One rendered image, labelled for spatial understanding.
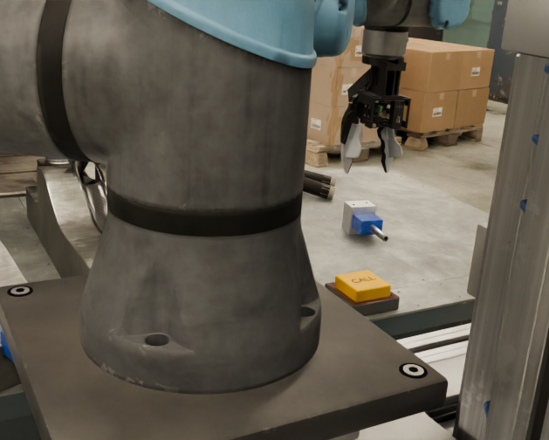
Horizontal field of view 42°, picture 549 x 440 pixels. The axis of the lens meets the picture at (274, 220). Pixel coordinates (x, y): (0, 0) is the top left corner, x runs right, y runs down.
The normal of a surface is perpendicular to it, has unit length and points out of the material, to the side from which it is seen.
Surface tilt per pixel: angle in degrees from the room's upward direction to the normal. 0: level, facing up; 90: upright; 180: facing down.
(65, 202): 28
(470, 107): 90
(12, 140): 136
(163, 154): 90
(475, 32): 90
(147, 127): 94
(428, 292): 0
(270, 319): 72
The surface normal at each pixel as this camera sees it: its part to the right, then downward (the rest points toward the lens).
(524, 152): -0.88, 0.11
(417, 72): -0.76, 0.18
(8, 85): -0.22, 0.40
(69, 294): 0.06, -0.94
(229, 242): 0.31, 0.32
